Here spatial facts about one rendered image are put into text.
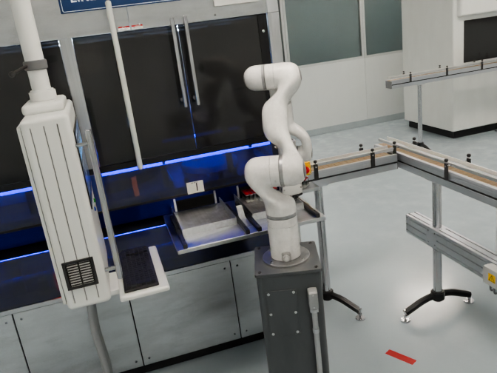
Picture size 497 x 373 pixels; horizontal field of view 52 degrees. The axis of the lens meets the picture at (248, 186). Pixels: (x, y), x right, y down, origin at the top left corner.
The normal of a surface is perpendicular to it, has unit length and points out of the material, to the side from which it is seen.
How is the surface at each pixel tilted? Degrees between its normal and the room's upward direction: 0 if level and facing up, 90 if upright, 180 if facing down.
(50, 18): 90
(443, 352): 0
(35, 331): 90
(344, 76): 90
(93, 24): 90
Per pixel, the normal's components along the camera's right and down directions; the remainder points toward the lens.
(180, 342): 0.29, 0.26
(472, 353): -0.12, -0.94
